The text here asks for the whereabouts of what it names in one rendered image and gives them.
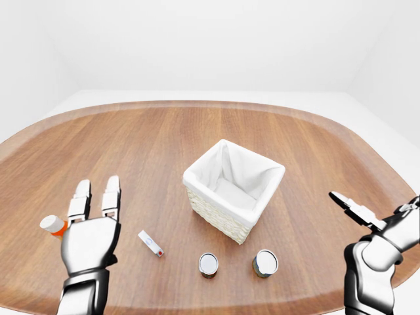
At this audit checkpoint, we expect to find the tin with blue yellow label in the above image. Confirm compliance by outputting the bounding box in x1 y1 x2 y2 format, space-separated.
252 249 280 279

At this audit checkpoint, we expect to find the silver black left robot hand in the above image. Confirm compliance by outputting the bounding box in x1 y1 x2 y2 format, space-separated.
60 175 121 276

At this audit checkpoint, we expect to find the white cream cheese box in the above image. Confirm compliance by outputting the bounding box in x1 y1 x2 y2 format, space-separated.
137 230 165 258

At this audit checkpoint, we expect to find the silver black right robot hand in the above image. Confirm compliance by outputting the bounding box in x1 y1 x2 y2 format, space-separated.
329 191 420 272

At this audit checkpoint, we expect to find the orange bottle with white cap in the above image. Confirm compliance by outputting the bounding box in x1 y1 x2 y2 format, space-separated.
39 215 69 242

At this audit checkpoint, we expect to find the woven basket with white liner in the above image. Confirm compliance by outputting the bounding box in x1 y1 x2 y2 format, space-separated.
182 138 286 245

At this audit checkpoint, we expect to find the tin with dark red label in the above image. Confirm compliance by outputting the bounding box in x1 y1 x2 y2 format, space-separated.
198 252 219 280

